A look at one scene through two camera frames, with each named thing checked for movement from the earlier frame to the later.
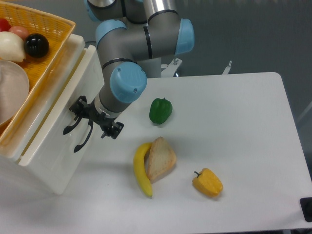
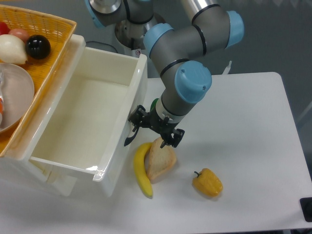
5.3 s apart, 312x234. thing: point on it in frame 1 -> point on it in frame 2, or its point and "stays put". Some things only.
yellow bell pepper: [207, 183] stays put
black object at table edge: [306, 205] stays put
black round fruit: [36, 45] stays put
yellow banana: [139, 162] stays put
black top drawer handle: [68, 128] -> [128, 139]
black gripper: [81, 107] -> [163, 127]
